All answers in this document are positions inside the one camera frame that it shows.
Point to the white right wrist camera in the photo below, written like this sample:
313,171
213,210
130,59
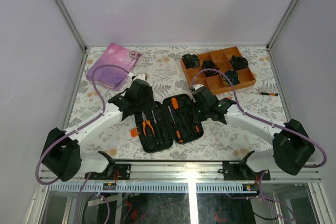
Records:
195,87

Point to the orange black long-nose pliers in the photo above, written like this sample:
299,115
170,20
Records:
147,127

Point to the small steel hammer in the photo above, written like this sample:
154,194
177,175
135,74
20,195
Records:
154,118

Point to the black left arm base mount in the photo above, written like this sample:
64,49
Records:
115,172

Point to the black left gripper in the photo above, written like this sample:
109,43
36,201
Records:
150,105

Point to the black green rolled tape front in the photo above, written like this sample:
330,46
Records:
233,76

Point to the aluminium front rail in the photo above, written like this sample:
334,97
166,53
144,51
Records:
175,171

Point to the black rolled tape far right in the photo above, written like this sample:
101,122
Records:
238,63

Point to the black rolled tape far left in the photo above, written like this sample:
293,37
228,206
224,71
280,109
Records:
190,61

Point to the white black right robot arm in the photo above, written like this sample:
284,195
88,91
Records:
290,150

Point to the black rolled tape centre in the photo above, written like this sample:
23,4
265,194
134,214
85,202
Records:
210,67

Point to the black orange handled screwdriver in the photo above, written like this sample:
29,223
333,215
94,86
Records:
179,136

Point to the purple folded cloth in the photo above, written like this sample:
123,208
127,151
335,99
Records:
111,69

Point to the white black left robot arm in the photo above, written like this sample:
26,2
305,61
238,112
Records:
63,153

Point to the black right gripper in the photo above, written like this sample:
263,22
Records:
198,119

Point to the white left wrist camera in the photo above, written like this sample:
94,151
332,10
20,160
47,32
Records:
140,76

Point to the black plastic tool case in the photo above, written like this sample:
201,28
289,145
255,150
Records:
165,129

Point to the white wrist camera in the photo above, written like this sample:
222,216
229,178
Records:
195,87
140,76

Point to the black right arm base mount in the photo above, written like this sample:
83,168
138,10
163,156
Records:
234,171

